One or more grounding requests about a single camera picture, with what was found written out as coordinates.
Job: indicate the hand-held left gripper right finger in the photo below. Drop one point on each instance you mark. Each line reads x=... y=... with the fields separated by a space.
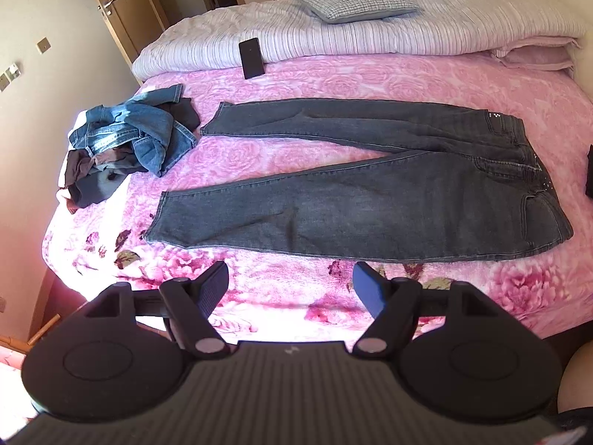
x=370 y=287

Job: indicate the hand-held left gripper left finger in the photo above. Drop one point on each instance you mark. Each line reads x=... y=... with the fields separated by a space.
x=213 y=287

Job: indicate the dark grey jeans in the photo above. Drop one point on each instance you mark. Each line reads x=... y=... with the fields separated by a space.
x=370 y=204

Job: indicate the person's right forearm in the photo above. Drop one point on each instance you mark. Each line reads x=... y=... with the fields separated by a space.
x=579 y=380

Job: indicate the blue jeans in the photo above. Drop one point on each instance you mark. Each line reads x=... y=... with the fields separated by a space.
x=148 y=134

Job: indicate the wooden coat rack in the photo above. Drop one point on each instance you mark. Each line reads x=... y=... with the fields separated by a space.
x=44 y=329

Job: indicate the black garment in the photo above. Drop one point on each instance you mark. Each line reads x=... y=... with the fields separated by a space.
x=183 y=113

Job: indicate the brown garment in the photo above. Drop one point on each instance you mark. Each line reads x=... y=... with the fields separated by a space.
x=81 y=167

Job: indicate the pink floral blanket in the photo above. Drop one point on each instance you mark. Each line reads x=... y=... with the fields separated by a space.
x=352 y=83

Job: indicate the white garment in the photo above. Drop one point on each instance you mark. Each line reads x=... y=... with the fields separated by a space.
x=81 y=119

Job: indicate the pink curtain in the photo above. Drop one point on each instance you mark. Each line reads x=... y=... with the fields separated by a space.
x=9 y=380

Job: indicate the black phone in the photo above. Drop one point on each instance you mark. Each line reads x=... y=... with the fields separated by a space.
x=251 y=58

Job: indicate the striped white quilt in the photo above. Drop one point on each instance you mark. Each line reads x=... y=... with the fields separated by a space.
x=417 y=32

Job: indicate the pink pillow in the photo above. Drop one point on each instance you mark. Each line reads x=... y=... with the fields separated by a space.
x=532 y=58

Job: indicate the grey checked pillow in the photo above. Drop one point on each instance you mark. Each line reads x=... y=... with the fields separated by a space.
x=352 y=2

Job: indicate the white plug-in device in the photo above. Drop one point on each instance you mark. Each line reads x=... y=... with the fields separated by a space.
x=14 y=70

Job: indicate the beige wall outlet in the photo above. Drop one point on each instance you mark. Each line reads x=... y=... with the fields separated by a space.
x=4 y=83

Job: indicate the beige wall switch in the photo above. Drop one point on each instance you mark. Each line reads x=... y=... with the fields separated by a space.
x=44 y=44

